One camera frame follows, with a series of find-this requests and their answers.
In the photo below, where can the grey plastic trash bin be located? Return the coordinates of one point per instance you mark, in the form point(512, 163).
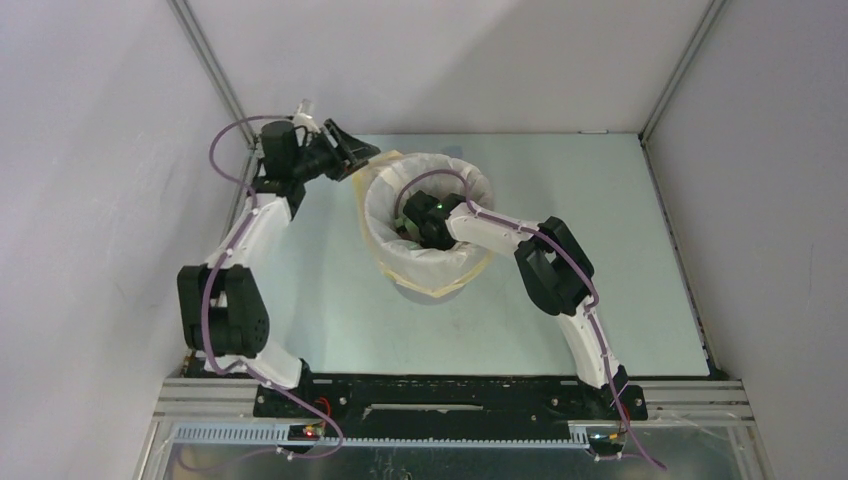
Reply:
point(420, 298)

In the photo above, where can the right aluminium frame post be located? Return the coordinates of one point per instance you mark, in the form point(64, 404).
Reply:
point(694, 44)

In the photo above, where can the left aluminium frame post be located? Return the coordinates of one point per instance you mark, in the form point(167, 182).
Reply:
point(186, 17)

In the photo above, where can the aluminium frame post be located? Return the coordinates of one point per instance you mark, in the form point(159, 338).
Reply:
point(694, 44)
point(186, 17)

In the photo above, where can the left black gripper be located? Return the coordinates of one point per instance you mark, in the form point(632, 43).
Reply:
point(359, 151)

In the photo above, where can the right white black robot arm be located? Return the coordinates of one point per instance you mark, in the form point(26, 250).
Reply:
point(555, 271)

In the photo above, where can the translucent cream trash bag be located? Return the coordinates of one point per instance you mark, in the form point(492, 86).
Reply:
point(393, 176)

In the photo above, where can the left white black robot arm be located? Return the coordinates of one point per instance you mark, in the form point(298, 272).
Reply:
point(223, 310)

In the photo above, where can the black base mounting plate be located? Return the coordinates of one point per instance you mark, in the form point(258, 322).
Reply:
point(480, 407)

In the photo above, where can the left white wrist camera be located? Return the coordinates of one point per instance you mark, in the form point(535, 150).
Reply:
point(303, 117)

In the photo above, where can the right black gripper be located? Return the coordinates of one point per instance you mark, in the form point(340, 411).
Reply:
point(411, 225)

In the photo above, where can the grey slotted cable duct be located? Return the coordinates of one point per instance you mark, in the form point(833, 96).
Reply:
point(284, 435)

